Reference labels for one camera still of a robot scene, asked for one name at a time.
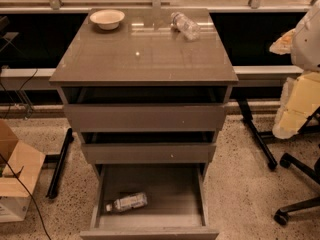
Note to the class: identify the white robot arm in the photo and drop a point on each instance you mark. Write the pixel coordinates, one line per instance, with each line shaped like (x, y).
(305, 50)

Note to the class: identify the black desk leg right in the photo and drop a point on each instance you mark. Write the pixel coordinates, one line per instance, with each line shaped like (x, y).
(258, 136)

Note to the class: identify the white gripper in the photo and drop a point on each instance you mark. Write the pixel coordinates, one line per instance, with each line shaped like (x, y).
(307, 47)

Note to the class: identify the black desk leg left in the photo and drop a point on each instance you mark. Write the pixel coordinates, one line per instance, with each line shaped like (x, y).
(58, 160)

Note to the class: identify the top drawer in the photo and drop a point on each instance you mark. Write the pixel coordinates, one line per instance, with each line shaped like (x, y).
(145, 117)

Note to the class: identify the open bottom drawer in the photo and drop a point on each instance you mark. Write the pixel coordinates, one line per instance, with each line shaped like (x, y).
(175, 210)

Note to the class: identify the grey drawer cabinet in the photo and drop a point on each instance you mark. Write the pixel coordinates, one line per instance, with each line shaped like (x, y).
(145, 61)

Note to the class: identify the clear plastic bottle on counter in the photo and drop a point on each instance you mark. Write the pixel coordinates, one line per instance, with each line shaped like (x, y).
(190, 29)

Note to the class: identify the black office chair base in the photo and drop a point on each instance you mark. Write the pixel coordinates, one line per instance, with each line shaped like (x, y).
(298, 158)

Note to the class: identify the cardboard box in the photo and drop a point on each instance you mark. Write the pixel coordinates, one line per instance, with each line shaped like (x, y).
(22, 166)

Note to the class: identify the black desk leg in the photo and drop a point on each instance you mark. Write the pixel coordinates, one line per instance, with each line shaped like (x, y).
(58, 160)
(258, 136)

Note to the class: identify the white bowl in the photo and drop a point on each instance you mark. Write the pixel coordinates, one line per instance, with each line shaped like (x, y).
(107, 19)

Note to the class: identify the blue labelled plastic bottle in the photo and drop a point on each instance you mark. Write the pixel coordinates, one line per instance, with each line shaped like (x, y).
(132, 201)

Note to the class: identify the middle drawer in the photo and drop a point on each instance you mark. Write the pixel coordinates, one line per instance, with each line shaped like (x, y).
(149, 147)

